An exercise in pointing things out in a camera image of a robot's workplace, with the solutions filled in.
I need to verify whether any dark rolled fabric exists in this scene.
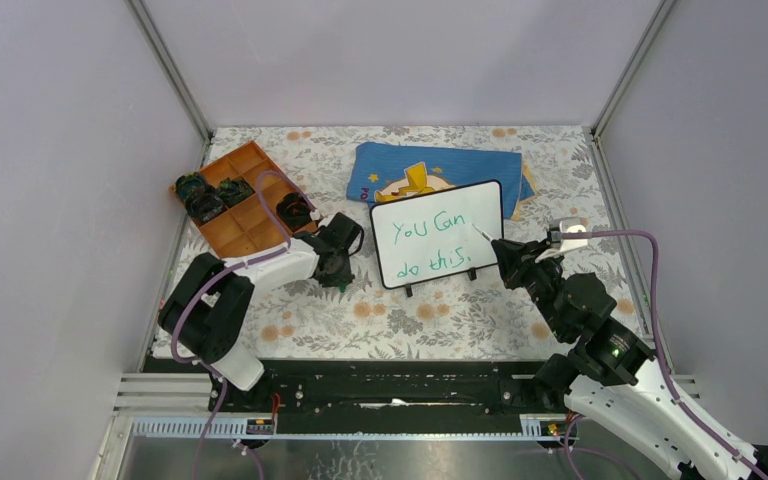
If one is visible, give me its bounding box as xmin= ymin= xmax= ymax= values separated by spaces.
xmin=217 ymin=177 xmax=254 ymax=208
xmin=173 ymin=172 xmax=227 ymax=226
xmin=276 ymin=192 xmax=312 ymax=232

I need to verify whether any green whiteboard marker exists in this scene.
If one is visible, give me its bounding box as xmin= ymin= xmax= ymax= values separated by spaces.
xmin=473 ymin=224 xmax=494 ymax=242

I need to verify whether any dark rolled fabric middle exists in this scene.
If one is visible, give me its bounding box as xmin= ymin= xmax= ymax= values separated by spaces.
xmin=217 ymin=177 xmax=254 ymax=208

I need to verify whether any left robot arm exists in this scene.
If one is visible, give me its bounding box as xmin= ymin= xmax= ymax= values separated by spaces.
xmin=158 ymin=213 xmax=364 ymax=411

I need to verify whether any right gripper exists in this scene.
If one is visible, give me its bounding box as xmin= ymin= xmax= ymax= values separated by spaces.
xmin=489 ymin=236 xmax=569 ymax=339

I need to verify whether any dark rolled fabric right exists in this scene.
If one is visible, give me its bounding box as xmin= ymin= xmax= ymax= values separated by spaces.
xmin=276 ymin=192 xmax=312 ymax=232

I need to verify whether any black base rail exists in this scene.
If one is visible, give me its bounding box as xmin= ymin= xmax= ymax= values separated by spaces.
xmin=208 ymin=354 xmax=582 ymax=436

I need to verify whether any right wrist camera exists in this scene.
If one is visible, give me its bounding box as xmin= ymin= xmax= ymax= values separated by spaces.
xmin=546 ymin=217 xmax=588 ymax=257

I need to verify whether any small whiteboard black frame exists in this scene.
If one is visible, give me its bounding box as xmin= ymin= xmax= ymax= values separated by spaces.
xmin=369 ymin=180 xmax=504 ymax=290

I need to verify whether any dark rolled fabric left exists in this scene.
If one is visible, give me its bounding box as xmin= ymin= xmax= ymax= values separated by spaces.
xmin=173 ymin=172 xmax=227 ymax=226

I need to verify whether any blue cartoon cloth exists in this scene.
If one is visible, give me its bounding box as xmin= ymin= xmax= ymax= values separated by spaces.
xmin=346 ymin=142 xmax=537 ymax=219

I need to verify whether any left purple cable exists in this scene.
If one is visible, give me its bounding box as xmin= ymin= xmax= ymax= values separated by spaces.
xmin=170 ymin=170 xmax=322 ymax=480

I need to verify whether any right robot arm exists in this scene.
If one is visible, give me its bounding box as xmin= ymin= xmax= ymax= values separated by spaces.
xmin=490 ymin=231 xmax=768 ymax=479

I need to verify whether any orange compartment tray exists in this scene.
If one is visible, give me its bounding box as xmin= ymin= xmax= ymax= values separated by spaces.
xmin=187 ymin=141 xmax=318 ymax=258

